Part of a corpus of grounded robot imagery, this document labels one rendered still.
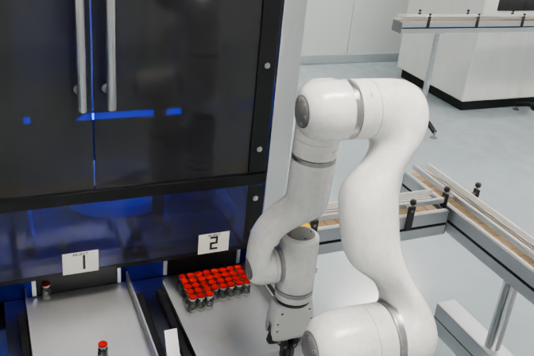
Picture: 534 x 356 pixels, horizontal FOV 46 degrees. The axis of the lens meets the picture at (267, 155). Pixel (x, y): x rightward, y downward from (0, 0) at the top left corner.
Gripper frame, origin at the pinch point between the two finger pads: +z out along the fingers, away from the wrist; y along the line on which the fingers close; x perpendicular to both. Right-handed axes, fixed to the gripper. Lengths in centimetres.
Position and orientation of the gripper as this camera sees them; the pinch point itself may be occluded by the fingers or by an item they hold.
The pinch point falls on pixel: (286, 352)
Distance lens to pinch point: 153.7
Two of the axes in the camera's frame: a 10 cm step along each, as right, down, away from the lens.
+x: 3.9, 3.9, -8.3
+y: -9.2, 0.9, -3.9
